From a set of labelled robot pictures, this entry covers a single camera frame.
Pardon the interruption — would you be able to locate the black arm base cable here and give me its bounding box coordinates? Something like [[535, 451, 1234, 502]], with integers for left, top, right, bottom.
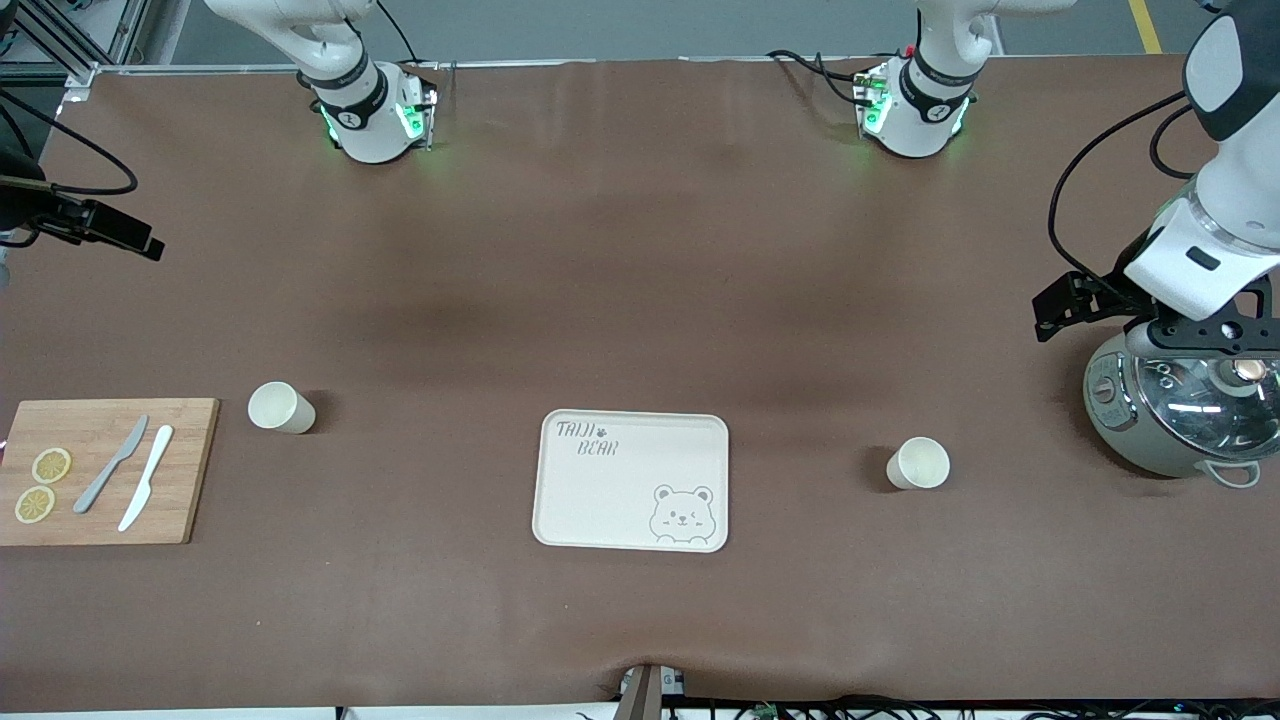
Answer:
[[766, 48, 863, 101]]

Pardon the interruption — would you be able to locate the wooden cutting board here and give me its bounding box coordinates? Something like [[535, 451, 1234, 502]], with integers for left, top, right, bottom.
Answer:
[[0, 398, 221, 547]]

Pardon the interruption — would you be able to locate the glass pot lid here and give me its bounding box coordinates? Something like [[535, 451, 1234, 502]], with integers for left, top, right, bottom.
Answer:
[[1133, 345, 1280, 464]]

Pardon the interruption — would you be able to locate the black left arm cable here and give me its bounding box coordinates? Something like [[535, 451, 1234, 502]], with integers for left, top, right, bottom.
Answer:
[[1047, 90, 1216, 291]]

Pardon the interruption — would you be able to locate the grey plastic knife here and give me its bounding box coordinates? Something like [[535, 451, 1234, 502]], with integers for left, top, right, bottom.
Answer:
[[73, 415, 150, 515]]

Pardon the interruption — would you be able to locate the grey-green electric cooking pot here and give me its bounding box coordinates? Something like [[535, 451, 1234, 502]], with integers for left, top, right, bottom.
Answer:
[[1083, 330, 1280, 490]]

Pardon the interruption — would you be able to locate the white IKEA cup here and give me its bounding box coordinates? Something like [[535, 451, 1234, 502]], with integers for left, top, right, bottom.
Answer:
[[248, 382, 317, 435], [886, 437, 951, 491]]

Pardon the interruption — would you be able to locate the brown wooden post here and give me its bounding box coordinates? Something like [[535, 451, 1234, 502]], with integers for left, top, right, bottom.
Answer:
[[615, 663, 664, 720]]

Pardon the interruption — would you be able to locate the aluminium frame profile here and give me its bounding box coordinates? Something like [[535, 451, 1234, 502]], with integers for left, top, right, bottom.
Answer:
[[0, 0, 151, 101]]

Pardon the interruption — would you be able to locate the cream tray with bear print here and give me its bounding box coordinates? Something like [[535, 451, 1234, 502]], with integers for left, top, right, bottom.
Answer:
[[531, 409, 730, 553]]

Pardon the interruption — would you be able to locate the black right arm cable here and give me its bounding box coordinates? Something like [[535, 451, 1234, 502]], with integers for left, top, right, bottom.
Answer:
[[0, 88, 139, 249]]

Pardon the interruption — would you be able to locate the white plastic knife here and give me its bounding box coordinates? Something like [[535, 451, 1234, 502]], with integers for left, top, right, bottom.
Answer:
[[118, 425, 175, 533]]

